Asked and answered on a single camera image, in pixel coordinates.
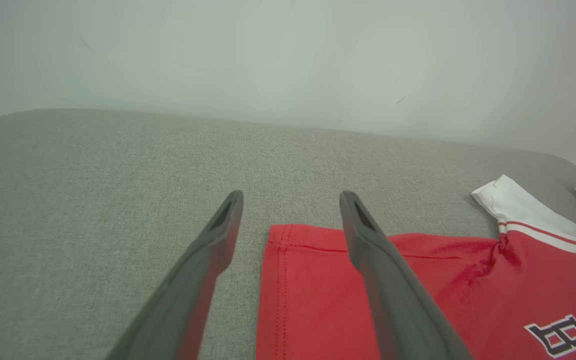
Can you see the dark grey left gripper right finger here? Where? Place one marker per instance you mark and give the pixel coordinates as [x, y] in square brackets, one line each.
[398, 310]

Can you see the red basketball jersey white trim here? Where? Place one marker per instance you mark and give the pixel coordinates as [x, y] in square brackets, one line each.
[318, 300]

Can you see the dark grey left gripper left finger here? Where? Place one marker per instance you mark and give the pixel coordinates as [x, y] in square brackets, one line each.
[188, 300]

